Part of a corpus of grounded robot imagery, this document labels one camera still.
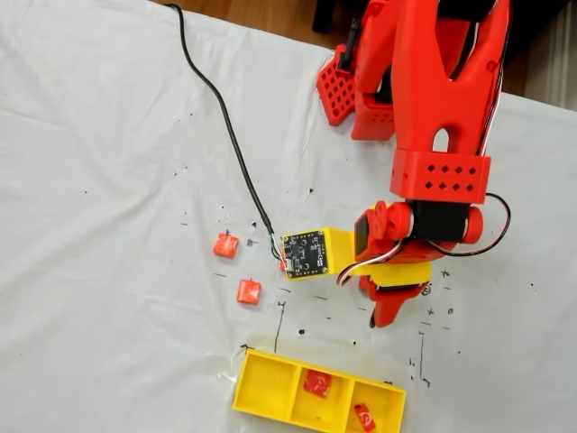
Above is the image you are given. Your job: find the black table clamp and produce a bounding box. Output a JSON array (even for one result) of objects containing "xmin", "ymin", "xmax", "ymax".
[{"xmin": 336, "ymin": 17, "xmax": 360, "ymax": 72}]

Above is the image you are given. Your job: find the yellow three-compartment box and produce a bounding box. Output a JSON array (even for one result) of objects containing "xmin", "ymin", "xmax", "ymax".
[{"xmin": 232, "ymin": 350, "xmax": 407, "ymax": 433}]

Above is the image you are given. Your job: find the red candy with pointed logo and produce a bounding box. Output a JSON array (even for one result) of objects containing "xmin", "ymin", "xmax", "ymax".
[{"xmin": 301, "ymin": 369, "xmax": 334, "ymax": 399}]

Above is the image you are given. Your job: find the black camera cable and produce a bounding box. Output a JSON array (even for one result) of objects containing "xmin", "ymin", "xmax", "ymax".
[{"xmin": 162, "ymin": 2, "xmax": 289, "ymax": 272}]

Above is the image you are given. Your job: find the red candy with brand text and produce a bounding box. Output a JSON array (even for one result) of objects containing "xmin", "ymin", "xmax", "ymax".
[{"xmin": 353, "ymin": 402, "xmax": 378, "ymax": 433}]

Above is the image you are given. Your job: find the camera board on yellow mount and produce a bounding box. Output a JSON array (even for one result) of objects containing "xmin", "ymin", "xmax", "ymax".
[{"xmin": 281, "ymin": 227, "xmax": 357, "ymax": 283}]

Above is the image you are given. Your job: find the white table cloth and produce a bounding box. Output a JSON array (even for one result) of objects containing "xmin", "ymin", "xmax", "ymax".
[{"xmin": 0, "ymin": 0, "xmax": 577, "ymax": 433}]

